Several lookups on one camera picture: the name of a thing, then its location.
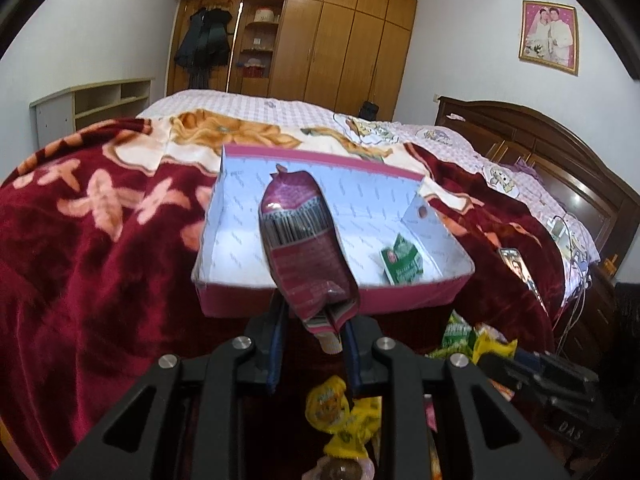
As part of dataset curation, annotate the pink jelly drink pouch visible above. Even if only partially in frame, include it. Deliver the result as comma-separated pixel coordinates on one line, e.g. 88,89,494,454
258,165,360,354

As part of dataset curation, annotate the yellow cartoon snack packet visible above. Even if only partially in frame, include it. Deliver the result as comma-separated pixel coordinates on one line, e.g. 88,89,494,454
305,376,350,434

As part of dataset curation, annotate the pink peach drink pouch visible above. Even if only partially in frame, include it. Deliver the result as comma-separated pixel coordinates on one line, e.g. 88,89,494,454
423,394,437,432

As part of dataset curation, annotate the yellow green snack packet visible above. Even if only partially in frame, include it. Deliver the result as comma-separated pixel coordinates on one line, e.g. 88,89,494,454
323,396,382,460

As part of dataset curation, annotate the small yellow snack packet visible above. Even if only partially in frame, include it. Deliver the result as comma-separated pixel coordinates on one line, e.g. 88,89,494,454
470,324,518,364

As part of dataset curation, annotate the pink cardboard box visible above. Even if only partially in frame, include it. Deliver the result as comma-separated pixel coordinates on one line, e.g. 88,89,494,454
192,144,475,318

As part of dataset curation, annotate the green leafy snack packet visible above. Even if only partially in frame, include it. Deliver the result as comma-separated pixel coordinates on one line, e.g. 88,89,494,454
426,311,473,360

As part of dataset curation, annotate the brown pudding cup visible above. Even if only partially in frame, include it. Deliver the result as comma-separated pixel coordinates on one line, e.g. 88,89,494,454
302,456,375,480

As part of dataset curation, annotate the smartphone with lit screen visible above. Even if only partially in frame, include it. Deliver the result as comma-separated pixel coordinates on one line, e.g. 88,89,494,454
498,248,548,312

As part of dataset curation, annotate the dark red floral blanket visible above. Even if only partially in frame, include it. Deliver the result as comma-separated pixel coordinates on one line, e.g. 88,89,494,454
1,110,565,479

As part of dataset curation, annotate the dark wooden headboard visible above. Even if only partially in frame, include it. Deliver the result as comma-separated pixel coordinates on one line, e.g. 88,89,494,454
436,96,639,280

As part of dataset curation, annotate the dark hanging coat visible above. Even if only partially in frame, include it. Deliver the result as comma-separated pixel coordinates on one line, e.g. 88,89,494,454
174,8,232,89

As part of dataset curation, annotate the wooden wardrobe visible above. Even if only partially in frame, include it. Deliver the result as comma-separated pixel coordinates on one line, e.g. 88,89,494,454
167,0,418,122

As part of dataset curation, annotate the grey open shelf unit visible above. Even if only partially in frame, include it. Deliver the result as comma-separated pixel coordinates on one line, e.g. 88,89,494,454
29,78,153,148

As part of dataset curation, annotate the framed wedding photo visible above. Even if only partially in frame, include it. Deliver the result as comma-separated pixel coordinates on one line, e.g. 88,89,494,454
518,0,579,76

